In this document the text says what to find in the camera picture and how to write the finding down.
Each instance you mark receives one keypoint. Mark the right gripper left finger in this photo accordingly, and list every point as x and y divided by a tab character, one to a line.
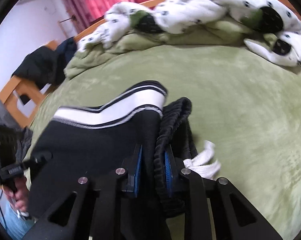
82	207

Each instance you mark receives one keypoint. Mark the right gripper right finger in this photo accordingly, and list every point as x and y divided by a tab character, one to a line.
214	209

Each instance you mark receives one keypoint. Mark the black sweatpants with white stripe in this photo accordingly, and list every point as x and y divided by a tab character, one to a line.
93	141

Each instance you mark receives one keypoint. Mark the person's left hand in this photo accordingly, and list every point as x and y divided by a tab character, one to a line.
20	199

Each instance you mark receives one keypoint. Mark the grey jeans on footboard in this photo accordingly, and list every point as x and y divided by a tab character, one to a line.
21	136

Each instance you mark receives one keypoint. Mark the black jacket on footboard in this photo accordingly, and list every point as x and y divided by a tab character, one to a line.
43	66

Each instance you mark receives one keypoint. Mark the green plush bed sheet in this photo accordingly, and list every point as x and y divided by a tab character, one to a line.
248	107

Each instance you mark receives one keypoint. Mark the navy blue garment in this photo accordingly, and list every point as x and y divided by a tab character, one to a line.
66	51

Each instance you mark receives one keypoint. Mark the wooden coat rack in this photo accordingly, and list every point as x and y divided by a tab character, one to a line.
68	26

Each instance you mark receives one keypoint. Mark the white floral strawberry duvet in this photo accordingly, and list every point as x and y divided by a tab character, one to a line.
176	16

